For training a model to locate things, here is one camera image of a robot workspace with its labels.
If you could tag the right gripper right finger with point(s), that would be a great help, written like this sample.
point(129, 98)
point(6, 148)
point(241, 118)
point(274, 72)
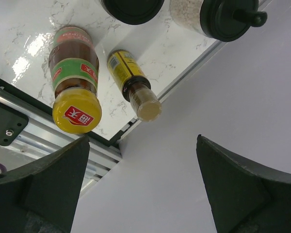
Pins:
point(244, 196)

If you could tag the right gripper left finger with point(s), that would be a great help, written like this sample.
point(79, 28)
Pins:
point(42, 196)

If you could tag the black lid clear jar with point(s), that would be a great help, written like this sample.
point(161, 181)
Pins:
point(223, 20)

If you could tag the green label sauce bottle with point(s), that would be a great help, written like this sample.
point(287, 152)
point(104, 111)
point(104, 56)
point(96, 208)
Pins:
point(74, 67)

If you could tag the brown cap small bottle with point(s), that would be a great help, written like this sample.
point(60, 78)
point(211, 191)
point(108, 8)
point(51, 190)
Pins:
point(134, 85)

